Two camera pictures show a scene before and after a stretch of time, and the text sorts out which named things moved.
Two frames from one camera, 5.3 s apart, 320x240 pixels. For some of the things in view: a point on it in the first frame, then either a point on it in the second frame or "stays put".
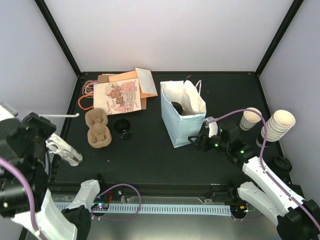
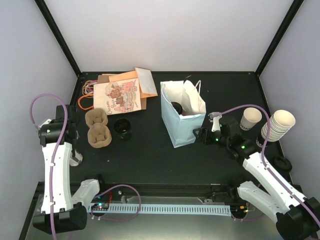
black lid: [178, 107] stays put
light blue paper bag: [183, 110] stays put
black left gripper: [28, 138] → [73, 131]
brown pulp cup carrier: [99, 133] stays put
